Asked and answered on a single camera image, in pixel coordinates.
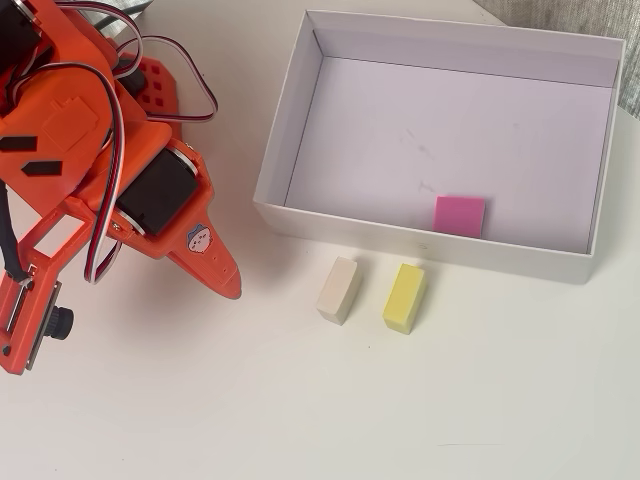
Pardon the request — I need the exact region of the white cardboard bin box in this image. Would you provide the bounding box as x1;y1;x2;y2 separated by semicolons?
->
252;8;628;286

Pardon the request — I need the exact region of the white foam cuboid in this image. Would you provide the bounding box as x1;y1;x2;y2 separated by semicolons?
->
316;256;362;327

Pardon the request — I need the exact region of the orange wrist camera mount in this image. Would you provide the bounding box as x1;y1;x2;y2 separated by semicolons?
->
0;199;97;376

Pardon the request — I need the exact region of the yellow foam cuboid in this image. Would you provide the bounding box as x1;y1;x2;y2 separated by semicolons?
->
382;263;428;336

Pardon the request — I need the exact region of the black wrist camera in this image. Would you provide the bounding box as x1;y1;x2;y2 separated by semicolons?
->
27;279;76;372

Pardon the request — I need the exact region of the orange gripper black servo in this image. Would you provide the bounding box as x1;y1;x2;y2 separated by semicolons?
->
64;118;245;302

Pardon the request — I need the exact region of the thin black camera cable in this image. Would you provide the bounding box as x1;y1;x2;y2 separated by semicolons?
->
0;182;30;286

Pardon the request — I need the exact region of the tricolour servo wire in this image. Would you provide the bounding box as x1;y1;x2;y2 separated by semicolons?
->
0;59;127;286
64;0;220;124

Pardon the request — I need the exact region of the pink foam cuboid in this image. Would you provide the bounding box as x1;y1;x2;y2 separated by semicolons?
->
431;194;488;241

